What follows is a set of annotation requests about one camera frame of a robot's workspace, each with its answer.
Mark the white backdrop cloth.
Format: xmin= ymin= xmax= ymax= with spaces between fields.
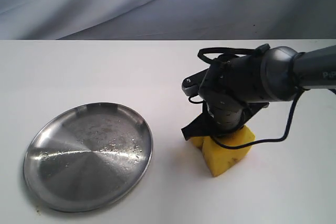
xmin=1 ymin=0 xmax=335 ymax=40

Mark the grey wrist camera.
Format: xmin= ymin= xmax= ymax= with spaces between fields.
xmin=182 ymin=69 xmax=207 ymax=97

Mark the yellow sponge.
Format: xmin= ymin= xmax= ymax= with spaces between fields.
xmin=190 ymin=126 xmax=255 ymax=177

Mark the round stainless steel plate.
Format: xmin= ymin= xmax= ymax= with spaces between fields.
xmin=23 ymin=102 xmax=153 ymax=212

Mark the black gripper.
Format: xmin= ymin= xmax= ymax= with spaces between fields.
xmin=181 ymin=58 xmax=268 ymax=141

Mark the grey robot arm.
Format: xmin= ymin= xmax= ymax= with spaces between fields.
xmin=182 ymin=44 xmax=335 ymax=140

